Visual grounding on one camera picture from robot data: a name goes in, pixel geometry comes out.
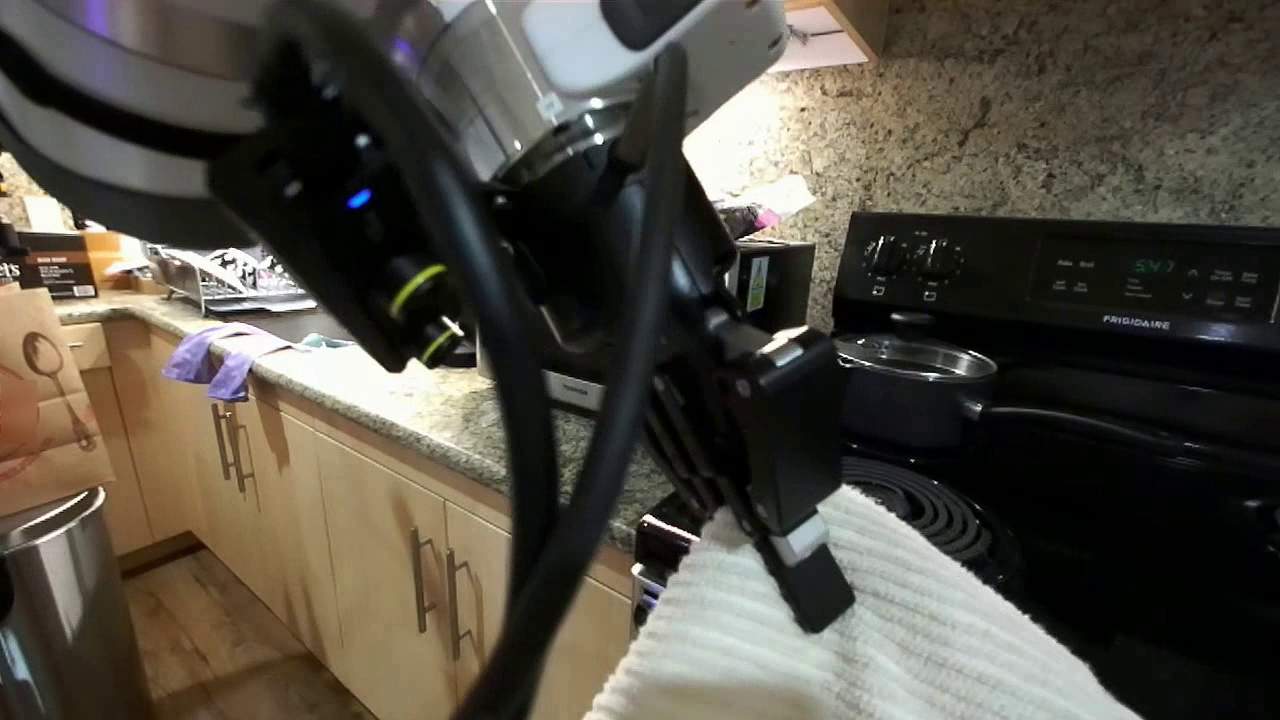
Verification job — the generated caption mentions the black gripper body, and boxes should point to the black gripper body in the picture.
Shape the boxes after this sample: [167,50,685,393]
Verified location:
[505,123,808,449]

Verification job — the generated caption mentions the white ribbed towel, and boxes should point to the white ribbed towel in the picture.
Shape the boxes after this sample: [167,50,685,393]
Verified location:
[583,480,1139,720]

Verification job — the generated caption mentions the black electric stove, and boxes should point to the black electric stove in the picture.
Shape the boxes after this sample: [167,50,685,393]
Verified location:
[629,207,1280,720]

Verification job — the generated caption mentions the stainless steel microwave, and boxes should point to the stainless steel microwave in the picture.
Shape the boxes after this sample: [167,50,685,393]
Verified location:
[537,232,822,419]

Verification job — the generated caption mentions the dark clutter pile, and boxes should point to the dark clutter pile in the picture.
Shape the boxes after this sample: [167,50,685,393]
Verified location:
[714,197,772,248]

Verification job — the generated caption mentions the black saucepan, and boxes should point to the black saucepan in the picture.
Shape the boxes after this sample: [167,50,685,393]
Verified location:
[833,334,1280,467]

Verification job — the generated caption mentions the wooden base cabinets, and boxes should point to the wooden base cabinets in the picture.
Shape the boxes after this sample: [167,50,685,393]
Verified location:
[58,311,641,720]

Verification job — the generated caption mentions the metal dish rack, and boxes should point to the metal dish rack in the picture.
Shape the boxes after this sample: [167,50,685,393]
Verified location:
[146,240,324,319]

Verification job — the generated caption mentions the purple cloth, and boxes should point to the purple cloth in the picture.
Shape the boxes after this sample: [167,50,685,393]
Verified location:
[161,319,293,409]

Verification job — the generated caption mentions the brown and black box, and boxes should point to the brown and black box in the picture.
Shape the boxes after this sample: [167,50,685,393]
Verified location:
[0,227,127,306]

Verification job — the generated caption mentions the brown paper bag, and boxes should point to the brown paper bag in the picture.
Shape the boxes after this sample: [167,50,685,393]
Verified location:
[0,282,121,520]

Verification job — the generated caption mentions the stainless steel trash can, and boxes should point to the stainless steel trash can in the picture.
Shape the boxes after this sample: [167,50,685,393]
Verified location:
[0,480,153,720]

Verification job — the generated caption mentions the black cable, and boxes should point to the black cable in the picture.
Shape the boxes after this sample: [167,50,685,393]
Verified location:
[271,0,568,720]
[458,50,691,720]

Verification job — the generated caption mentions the wooden wall cabinets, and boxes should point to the wooden wall cabinets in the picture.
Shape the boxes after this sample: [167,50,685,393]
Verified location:
[781,0,895,73]

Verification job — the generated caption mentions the metal cabinet handle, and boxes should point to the metal cabinet handle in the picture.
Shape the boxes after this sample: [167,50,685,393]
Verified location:
[210,398,236,485]
[406,526,444,637]
[441,545,479,665]
[230,404,260,495]

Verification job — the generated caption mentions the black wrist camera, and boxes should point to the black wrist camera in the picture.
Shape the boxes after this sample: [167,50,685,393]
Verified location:
[218,73,478,380]

